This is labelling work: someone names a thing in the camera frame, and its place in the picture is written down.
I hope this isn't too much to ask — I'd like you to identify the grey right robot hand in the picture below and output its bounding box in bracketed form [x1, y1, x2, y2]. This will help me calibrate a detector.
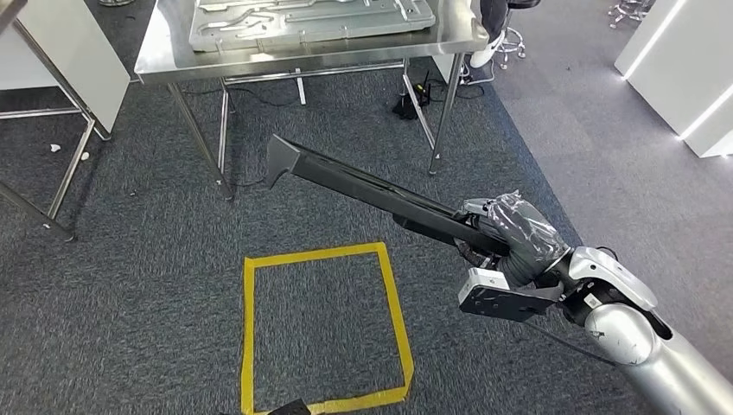
[455, 190, 572, 271]

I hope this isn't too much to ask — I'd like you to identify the long black plastic part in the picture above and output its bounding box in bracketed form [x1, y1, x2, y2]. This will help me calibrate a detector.
[264, 134, 511, 259]

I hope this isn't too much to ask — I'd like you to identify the stainless steel workbench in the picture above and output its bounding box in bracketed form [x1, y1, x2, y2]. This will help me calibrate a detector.
[133, 0, 491, 201]

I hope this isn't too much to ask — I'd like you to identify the black router with antennas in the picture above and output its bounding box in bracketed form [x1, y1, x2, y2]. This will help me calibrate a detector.
[392, 71, 433, 121]

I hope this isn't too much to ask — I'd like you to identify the black seat chrome stool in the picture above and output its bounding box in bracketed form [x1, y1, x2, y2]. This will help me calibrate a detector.
[494, 0, 542, 71]

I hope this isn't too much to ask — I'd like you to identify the person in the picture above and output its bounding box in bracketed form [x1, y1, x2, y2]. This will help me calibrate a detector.
[459, 0, 512, 87]

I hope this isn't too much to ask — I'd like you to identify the white lit display counter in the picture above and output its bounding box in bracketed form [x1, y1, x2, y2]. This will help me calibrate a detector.
[614, 0, 733, 160]

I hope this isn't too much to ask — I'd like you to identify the chrome stool base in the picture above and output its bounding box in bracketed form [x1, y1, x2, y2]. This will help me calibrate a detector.
[608, 0, 655, 29]

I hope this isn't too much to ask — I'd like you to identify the black robot foot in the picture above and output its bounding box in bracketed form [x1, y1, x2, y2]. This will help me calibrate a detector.
[265, 398, 313, 415]

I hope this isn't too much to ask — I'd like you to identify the yellow floor tape square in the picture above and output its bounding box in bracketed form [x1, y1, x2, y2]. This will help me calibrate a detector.
[240, 241, 415, 415]

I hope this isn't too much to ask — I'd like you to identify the grooved aluminium fixture plate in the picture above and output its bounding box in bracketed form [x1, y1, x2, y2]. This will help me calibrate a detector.
[188, 0, 437, 54]

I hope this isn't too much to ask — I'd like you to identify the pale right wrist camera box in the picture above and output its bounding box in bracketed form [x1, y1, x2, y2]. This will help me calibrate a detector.
[457, 267, 565, 323]

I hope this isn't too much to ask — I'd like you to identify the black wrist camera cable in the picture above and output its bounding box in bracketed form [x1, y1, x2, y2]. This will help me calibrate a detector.
[524, 320, 620, 367]

